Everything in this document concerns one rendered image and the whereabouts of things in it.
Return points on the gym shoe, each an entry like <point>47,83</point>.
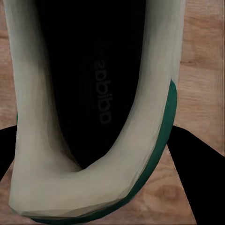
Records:
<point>96,92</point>

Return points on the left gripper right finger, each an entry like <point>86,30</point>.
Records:
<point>202,172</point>

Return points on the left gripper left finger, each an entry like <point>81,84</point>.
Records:
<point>7,148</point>

